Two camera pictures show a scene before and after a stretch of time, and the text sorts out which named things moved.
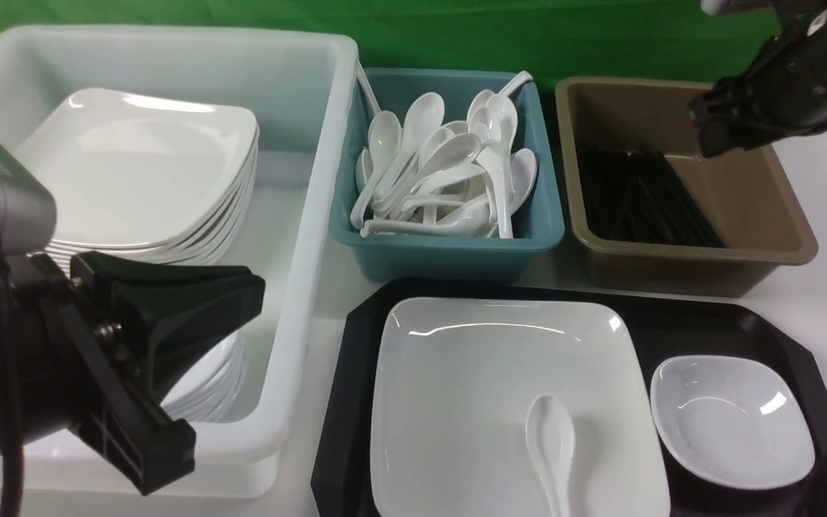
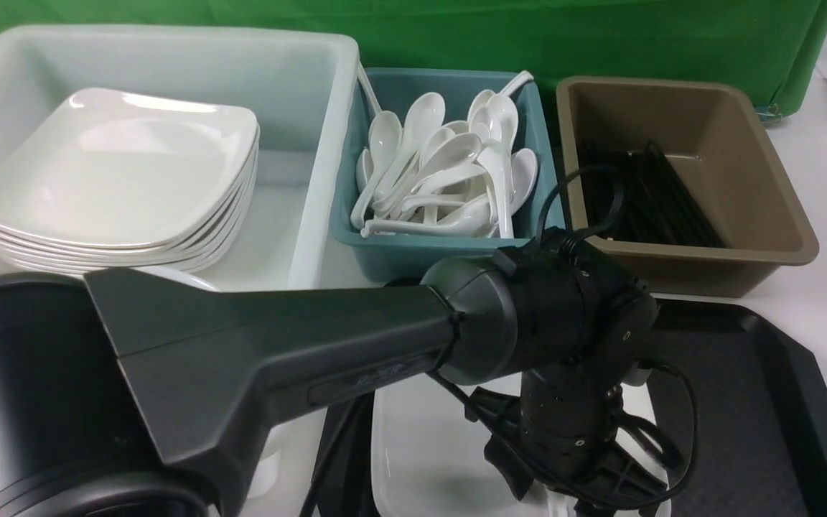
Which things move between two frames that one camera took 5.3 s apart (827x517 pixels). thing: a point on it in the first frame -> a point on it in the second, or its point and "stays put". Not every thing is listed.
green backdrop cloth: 652,39 stays put
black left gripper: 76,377 -> 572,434
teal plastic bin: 540,224 stays put
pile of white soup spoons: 424,176 stays put
